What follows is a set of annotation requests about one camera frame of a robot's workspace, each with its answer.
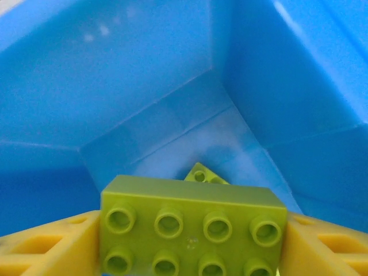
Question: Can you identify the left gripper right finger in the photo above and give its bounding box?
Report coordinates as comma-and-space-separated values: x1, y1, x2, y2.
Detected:
280, 214, 368, 276

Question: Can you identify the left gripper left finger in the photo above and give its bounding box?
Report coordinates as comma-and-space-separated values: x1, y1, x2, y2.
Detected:
0, 209, 101, 276

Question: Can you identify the small green lego brick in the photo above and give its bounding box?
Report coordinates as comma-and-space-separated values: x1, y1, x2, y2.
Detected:
183, 162, 231, 185

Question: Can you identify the green eight-stud lego brick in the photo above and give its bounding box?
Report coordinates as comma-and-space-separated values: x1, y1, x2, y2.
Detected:
99, 174, 288, 276

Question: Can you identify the blue three-compartment plastic bin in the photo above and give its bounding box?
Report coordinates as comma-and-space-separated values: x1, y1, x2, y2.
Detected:
0, 0, 368, 276

